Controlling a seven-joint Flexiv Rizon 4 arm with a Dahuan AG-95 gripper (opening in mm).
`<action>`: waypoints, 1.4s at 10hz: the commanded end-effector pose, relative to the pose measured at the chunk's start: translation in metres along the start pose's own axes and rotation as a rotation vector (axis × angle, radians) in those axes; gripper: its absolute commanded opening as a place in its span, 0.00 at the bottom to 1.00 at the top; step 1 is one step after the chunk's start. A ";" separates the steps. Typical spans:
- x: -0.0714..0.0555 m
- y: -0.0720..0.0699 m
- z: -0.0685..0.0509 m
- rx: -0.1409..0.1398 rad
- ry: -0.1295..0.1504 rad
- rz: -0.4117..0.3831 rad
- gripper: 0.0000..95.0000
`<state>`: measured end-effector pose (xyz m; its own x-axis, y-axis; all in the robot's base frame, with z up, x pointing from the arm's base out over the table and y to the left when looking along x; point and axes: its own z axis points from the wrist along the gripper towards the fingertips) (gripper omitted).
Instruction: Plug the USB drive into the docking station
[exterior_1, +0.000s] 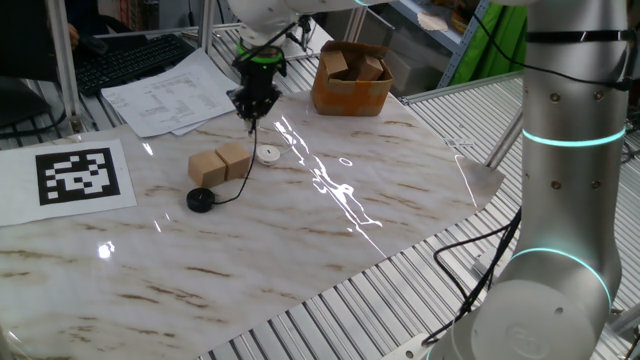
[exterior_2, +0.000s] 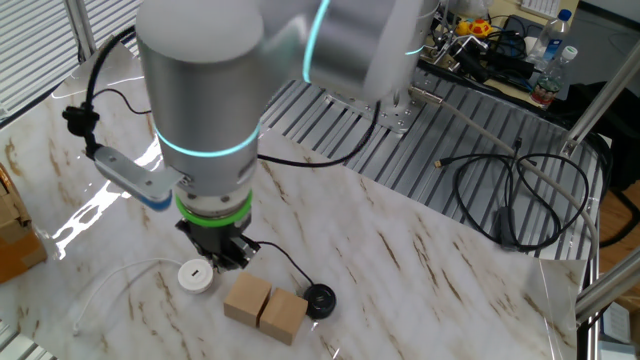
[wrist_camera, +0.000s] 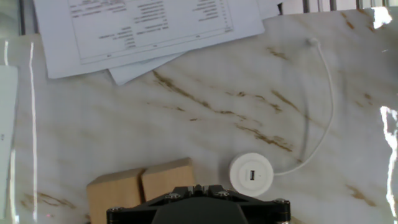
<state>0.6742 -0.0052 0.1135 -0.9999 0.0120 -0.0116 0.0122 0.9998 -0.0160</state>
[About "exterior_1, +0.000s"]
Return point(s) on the light wooden cube block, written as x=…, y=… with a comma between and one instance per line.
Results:
x=235, y=159
x=206, y=170

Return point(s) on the black white marker sheet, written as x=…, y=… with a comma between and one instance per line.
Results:
x=65, y=177

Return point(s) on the aluminium frame bar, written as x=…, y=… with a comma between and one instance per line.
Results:
x=505, y=137

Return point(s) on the printed white paper sheet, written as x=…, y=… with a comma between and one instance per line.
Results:
x=165, y=100

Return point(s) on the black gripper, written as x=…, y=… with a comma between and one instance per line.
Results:
x=257, y=80

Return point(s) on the black computer keyboard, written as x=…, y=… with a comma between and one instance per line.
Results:
x=125, y=62

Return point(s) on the green cloth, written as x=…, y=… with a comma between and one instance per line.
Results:
x=492, y=45

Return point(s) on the marble pattern table mat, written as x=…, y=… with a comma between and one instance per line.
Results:
x=250, y=250

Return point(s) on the person in dark clothing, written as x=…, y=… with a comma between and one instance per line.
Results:
x=30, y=40

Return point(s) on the brown cardboard box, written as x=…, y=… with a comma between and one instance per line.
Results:
x=350, y=95

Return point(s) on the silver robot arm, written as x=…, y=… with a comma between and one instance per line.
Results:
x=570, y=200

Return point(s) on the aluminium frame post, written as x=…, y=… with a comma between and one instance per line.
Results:
x=64, y=65
x=207, y=25

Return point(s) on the metal storage shelf rack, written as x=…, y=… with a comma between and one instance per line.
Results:
x=450, y=35

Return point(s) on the white round docking station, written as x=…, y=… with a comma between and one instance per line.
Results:
x=268, y=155

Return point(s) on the black round USB hub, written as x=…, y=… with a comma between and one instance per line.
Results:
x=200, y=200

